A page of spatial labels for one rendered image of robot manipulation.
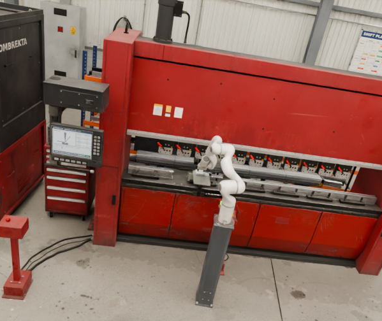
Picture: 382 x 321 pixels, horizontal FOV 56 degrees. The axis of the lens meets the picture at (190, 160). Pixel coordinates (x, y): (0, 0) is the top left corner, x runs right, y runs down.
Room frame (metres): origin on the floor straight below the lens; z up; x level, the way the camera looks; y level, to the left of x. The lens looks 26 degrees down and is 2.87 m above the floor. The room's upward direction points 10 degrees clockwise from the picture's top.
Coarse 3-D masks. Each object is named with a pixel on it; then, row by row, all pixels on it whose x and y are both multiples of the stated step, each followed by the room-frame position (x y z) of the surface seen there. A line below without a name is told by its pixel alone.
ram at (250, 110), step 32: (160, 64) 3.45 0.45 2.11; (160, 96) 3.46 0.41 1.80; (192, 96) 3.49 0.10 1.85; (224, 96) 3.52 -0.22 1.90; (256, 96) 3.56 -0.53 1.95; (288, 96) 3.59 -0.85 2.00; (320, 96) 3.62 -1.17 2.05; (352, 96) 3.66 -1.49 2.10; (128, 128) 3.43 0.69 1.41; (160, 128) 3.46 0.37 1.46; (192, 128) 3.49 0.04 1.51; (224, 128) 3.53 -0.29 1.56; (256, 128) 3.56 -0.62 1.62; (288, 128) 3.60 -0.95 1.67; (320, 128) 3.63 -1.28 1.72; (352, 128) 3.67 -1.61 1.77; (320, 160) 3.65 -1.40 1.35; (352, 160) 3.68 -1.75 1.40
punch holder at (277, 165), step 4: (268, 156) 3.61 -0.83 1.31; (272, 156) 3.59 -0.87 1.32; (276, 156) 3.59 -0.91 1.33; (280, 156) 3.60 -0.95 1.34; (268, 160) 3.59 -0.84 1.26; (272, 160) 3.59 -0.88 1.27; (276, 160) 3.59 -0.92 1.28; (280, 160) 3.60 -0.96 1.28; (268, 164) 3.58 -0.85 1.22; (272, 164) 3.60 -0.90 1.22; (276, 164) 3.59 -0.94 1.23; (280, 164) 3.60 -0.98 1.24; (272, 168) 3.59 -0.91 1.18; (276, 168) 3.59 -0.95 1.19
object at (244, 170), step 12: (144, 156) 3.72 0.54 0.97; (156, 156) 3.76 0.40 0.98; (168, 156) 3.82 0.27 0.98; (192, 168) 3.78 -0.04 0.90; (216, 168) 3.81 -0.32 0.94; (240, 168) 3.84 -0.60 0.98; (252, 168) 3.90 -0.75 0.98; (264, 168) 3.96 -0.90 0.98; (276, 180) 3.90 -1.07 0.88; (288, 180) 3.91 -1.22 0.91; (300, 180) 3.92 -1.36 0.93; (312, 180) 3.93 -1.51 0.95; (324, 180) 3.95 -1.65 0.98
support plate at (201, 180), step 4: (196, 176) 3.42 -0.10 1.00; (200, 176) 3.43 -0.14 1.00; (204, 176) 3.45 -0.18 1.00; (196, 180) 3.33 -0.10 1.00; (200, 180) 3.35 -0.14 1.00; (204, 180) 3.36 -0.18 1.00; (208, 180) 3.38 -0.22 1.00; (196, 184) 3.27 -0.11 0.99; (200, 184) 3.27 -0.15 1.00; (204, 184) 3.28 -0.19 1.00; (208, 184) 3.30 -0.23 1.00
